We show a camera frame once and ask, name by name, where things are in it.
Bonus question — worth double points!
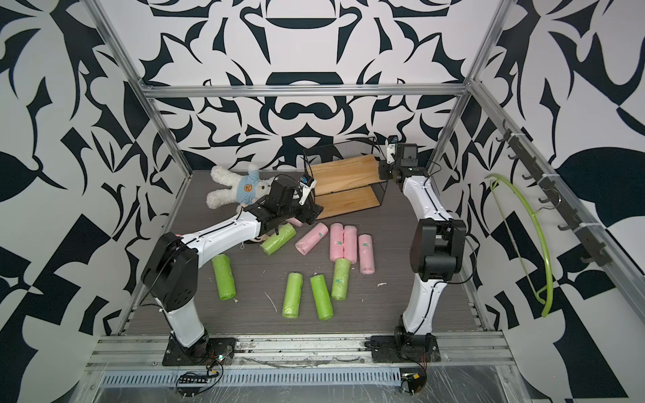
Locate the black wall hook rail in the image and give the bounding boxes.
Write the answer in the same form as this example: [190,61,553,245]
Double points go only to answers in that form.
[497,121,613,267]

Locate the white teddy bear blue shirt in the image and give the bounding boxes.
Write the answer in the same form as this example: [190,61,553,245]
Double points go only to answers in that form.
[206,163,275,209]

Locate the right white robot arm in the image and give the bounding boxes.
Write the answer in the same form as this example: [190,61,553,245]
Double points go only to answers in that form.
[379,136,465,338]

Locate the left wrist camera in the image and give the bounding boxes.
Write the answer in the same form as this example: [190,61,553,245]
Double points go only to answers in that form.
[299,174,317,206]

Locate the green plastic hanger hoop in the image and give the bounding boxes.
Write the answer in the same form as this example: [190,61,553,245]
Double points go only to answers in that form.
[485,173,554,318]

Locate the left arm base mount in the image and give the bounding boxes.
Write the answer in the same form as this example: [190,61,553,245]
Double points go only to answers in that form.
[162,334,237,367]

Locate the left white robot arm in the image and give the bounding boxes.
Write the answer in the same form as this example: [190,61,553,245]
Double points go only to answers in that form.
[141,174,324,357]

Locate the pink trash bag roll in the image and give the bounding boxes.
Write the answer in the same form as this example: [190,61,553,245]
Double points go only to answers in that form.
[344,225,358,265]
[329,223,344,262]
[287,218,303,228]
[295,223,329,255]
[358,234,376,275]

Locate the green trash bag roll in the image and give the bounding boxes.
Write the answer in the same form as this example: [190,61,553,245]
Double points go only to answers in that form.
[261,223,297,256]
[282,272,303,318]
[310,275,334,321]
[212,255,236,301]
[331,259,351,301]

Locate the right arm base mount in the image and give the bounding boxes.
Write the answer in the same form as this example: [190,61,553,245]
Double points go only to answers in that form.
[364,333,442,364]

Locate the black wire wooden shelf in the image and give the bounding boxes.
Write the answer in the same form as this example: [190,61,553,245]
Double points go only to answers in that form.
[303,137,387,220]

